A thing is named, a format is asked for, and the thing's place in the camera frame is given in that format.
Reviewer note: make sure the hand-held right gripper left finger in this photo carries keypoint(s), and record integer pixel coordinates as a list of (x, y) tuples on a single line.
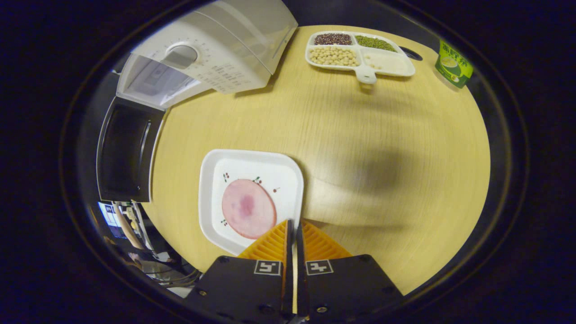
[(288, 279)]

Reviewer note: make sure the white square plate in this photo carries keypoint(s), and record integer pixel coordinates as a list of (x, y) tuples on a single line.
[(211, 198)]

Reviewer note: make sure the pile of green beans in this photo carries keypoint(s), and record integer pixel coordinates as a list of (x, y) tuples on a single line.
[(374, 43)]

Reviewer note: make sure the green label drink bottle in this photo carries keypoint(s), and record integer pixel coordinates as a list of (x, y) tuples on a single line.
[(453, 65)]

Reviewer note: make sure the white microwave oven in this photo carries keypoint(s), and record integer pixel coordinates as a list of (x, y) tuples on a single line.
[(225, 45)]

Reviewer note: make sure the pink ham slice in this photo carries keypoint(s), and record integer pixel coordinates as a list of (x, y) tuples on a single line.
[(247, 209)]

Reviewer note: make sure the white divided bean tray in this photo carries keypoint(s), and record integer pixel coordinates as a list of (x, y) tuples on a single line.
[(365, 74)]

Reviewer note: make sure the pile of soybeans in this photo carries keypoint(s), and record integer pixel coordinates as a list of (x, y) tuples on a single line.
[(334, 56)]

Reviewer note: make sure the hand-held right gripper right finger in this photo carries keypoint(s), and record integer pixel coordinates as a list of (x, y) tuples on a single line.
[(300, 279)]

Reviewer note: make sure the pile of red beans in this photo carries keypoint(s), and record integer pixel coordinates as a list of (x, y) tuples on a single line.
[(333, 39)]

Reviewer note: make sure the black desk grommet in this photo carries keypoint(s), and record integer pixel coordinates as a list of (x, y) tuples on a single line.
[(410, 53)]

